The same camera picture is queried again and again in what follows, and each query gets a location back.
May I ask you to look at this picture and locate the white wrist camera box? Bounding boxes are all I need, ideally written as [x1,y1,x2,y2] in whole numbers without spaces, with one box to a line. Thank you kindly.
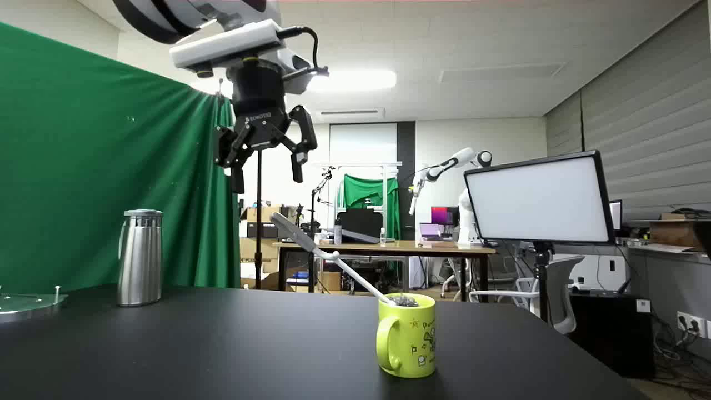
[167,17,288,78]

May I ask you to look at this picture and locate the wooden top lab table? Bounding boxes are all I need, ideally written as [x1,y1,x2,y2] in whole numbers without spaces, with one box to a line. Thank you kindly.
[273,237,498,301]

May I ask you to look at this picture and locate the white wall power outlet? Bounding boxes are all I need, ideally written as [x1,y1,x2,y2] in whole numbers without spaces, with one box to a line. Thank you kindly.
[674,308,711,339]

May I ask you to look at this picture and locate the white office chair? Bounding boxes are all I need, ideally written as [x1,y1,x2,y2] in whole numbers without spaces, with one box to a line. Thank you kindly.
[470,253,585,338]

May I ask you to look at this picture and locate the silver metal bottle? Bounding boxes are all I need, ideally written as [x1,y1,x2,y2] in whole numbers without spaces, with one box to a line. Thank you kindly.
[115,206,167,308]

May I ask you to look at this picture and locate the white screen monitor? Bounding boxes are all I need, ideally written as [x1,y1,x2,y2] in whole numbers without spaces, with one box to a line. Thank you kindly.
[463,148,617,246]

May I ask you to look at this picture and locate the green backdrop curtain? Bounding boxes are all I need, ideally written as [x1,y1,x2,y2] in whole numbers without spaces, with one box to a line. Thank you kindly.
[0,19,245,296]

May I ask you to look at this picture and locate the grey window blinds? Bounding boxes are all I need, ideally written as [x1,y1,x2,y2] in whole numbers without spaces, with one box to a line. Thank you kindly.
[544,0,711,223]

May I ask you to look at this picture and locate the black computer tower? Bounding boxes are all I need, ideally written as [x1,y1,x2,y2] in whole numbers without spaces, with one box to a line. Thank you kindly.
[566,288,658,382]

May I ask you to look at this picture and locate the black camera cable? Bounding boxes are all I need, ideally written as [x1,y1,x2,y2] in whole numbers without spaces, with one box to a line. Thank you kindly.
[275,23,326,78]

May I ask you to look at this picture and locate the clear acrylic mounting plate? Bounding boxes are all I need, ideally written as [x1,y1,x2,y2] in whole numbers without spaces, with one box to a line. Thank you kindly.
[0,283,71,325]

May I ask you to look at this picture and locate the black monitor stand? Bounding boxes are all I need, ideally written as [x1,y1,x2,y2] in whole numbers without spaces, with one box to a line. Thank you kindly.
[526,242,566,325]

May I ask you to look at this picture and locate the lime green mug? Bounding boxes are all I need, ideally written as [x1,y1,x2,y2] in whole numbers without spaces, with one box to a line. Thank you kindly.
[373,290,440,382]

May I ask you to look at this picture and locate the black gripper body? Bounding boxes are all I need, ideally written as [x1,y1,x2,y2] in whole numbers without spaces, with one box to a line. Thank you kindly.
[224,58,298,153]

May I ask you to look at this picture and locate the black tripod pole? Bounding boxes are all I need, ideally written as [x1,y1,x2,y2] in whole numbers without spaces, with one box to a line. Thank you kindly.
[251,147,266,290]

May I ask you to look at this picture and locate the small green background cloth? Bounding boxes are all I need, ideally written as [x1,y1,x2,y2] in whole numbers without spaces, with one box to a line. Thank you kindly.
[340,173,402,239]

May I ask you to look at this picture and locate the pink screen laptop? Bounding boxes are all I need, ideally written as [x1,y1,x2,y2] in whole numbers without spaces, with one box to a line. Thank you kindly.
[417,203,463,239]

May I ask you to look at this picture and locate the white long spoon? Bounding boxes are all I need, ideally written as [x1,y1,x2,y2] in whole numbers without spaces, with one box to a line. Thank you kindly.
[270,210,398,306]

